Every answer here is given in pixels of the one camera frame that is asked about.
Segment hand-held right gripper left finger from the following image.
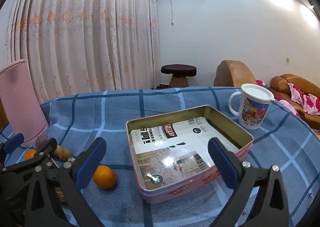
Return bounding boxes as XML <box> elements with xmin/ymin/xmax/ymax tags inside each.
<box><xmin>24</xmin><ymin>138</ymin><xmax>107</xmax><ymax>227</ymax></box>

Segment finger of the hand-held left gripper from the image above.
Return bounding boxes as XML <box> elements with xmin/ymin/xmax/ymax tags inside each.
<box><xmin>15</xmin><ymin>138</ymin><xmax>58</xmax><ymax>170</ymax></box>
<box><xmin>0</xmin><ymin>133</ymin><xmax>25</xmax><ymax>155</ymax></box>

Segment brown leather sofa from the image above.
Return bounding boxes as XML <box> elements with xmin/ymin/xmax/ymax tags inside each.
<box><xmin>269</xmin><ymin>74</ymin><xmax>320</xmax><ymax>130</ymax></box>

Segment brown leather armchair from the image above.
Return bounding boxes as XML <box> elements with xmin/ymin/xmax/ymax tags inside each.
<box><xmin>214</xmin><ymin>60</ymin><xmax>257</xmax><ymax>87</ymax></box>

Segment blue plaid tablecloth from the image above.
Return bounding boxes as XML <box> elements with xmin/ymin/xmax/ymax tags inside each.
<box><xmin>0</xmin><ymin>86</ymin><xmax>320</xmax><ymax>227</ymax></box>

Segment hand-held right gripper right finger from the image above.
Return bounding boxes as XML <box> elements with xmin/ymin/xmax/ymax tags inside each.
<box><xmin>208</xmin><ymin>138</ymin><xmax>293</xmax><ymax>227</ymax></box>

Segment dark brown passion fruit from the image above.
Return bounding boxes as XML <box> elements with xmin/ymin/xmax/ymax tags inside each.
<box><xmin>54</xmin><ymin>186</ymin><xmax>67</xmax><ymax>205</ymax></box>

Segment pink floral cloth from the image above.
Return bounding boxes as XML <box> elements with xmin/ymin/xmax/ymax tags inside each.
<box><xmin>256</xmin><ymin>80</ymin><xmax>300</xmax><ymax>117</ymax></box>

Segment round dark cushioned stool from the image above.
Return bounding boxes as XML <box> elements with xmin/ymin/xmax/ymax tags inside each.
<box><xmin>161</xmin><ymin>64</ymin><xmax>197</xmax><ymax>88</ymax></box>

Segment pink cylindrical bin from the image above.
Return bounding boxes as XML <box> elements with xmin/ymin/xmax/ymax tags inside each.
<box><xmin>0</xmin><ymin>59</ymin><xmax>48</xmax><ymax>147</ymax></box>

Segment floral beige curtain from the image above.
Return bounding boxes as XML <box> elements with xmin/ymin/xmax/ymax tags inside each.
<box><xmin>5</xmin><ymin>0</ymin><xmax>160</xmax><ymax>104</ymax></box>

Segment white cartoon print mug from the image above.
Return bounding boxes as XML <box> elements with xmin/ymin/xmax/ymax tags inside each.
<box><xmin>229</xmin><ymin>83</ymin><xmax>275</xmax><ymax>130</ymax></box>

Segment wooden door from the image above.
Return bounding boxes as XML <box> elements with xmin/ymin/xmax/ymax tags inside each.
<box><xmin>0</xmin><ymin>97</ymin><xmax>9</xmax><ymax>132</ymax></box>

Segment pink floral cushion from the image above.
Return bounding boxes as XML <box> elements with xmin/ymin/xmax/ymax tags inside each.
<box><xmin>287</xmin><ymin>82</ymin><xmax>320</xmax><ymax>115</ymax></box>

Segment small lumpy yellow fruit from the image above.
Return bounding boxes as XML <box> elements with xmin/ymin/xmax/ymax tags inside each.
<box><xmin>54</xmin><ymin>145</ymin><xmax>72</xmax><ymax>160</ymax></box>

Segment printed paper liner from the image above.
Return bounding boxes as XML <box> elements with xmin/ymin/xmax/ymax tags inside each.
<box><xmin>129</xmin><ymin>116</ymin><xmax>240</xmax><ymax>190</ymax></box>

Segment pink tin box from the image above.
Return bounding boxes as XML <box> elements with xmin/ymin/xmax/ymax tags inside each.
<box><xmin>125</xmin><ymin>104</ymin><xmax>254</xmax><ymax>204</ymax></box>

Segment air conditioner power cord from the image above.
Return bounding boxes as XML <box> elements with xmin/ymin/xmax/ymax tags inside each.
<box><xmin>169</xmin><ymin>0</ymin><xmax>175</xmax><ymax>26</ymax></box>

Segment purple passion fruit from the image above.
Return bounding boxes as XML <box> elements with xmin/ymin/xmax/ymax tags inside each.
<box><xmin>35</xmin><ymin>134</ymin><xmax>52</xmax><ymax>150</ymax></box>

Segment large orange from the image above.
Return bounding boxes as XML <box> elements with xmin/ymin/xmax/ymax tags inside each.
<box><xmin>24</xmin><ymin>149</ymin><xmax>37</xmax><ymax>161</ymax></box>

